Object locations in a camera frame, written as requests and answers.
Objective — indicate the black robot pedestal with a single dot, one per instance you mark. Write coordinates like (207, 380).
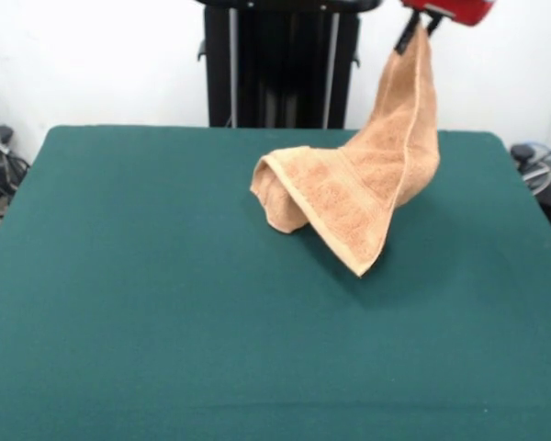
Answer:
(280, 64)

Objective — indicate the dark green table cloth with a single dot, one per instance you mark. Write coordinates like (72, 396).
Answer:
(119, 321)

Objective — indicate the tan terry towel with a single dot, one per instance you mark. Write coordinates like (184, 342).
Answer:
(372, 174)

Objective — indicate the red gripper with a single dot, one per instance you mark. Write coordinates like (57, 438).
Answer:
(459, 9)

